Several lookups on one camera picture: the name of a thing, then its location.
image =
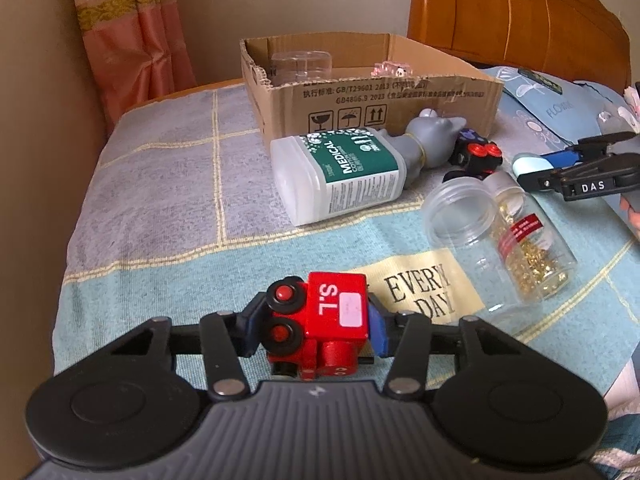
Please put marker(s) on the small clear plastic jar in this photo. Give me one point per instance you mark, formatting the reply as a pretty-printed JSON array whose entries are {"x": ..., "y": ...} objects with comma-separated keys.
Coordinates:
[{"x": 302, "y": 67}]

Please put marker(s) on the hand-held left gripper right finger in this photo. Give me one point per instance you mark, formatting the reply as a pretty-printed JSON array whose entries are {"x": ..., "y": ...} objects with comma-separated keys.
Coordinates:
[{"x": 380, "y": 327}]

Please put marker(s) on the clear jar of gold pins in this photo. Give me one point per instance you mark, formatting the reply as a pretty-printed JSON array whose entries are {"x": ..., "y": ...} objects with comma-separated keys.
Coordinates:
[{"x": 537, "y": 245}]

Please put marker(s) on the black toy car red wheels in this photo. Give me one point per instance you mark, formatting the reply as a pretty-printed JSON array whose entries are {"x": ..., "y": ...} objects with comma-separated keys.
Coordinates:
[{"x": 475, "y": 155}]

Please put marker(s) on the pink curtain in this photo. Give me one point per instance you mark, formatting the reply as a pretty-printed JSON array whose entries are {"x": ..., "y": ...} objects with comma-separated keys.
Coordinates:
[{"x": 135, "y": 35}]

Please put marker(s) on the cardboard box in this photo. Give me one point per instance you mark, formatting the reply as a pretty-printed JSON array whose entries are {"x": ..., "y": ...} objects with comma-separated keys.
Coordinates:
[{"x": 380, "y": 105}]

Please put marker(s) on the pink plush toy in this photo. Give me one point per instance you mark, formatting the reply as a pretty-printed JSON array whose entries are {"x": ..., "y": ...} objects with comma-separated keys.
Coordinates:
[{"x": 632, "y": 100}]

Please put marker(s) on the large clear jar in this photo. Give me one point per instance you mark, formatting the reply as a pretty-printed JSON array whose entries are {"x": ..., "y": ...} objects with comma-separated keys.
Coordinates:
[{"x": 457, "y": 210}]

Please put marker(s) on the person's right hand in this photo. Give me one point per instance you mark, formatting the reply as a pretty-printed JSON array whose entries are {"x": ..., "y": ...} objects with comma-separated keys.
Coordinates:
[{"x": 632, "y": 217}]

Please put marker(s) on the small white and blue container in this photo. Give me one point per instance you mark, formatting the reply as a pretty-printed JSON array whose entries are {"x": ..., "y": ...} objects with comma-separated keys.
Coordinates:
[{"x": 529, "y": 164}]

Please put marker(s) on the white bottle with green label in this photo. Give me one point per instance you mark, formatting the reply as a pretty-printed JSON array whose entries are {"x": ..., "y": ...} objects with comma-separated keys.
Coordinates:
[{"x": 335, "y": 175}]

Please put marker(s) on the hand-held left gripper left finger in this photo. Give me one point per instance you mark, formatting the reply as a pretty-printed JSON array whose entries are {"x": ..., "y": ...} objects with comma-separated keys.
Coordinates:
[{"x": 251, "y": 331}]

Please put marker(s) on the red toy train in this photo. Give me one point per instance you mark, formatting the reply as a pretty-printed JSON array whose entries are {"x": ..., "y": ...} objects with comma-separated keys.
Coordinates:
[{"x": 325, "y": 325}]

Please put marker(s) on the wooden bed headboard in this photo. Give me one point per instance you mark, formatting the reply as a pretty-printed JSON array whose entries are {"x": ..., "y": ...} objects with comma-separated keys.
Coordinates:
[{"x": 510, "y": 15}]

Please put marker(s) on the pink plastic trinket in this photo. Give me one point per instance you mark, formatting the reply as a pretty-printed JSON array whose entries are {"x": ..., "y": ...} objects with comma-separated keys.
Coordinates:
[{"x": 392, "y": 69}]

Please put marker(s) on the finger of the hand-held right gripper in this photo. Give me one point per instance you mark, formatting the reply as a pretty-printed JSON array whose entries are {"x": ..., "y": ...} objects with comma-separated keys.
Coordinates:
[
  {"x": 560, "y": 156},
  {"x": 542, "y": 182}
]

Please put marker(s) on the blue floral bedding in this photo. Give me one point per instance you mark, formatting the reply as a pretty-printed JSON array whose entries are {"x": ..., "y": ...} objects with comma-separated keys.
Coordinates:
[{"x": 560, "y": 110}]

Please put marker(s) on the grey shark toy figure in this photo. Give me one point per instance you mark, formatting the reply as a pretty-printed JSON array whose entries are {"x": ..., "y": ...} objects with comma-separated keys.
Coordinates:
[{"x": 427, "y": 145}]

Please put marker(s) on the grey plush toy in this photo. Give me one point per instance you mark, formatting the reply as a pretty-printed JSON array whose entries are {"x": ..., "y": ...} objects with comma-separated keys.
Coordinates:
[{"x": 617, "y": 120}]

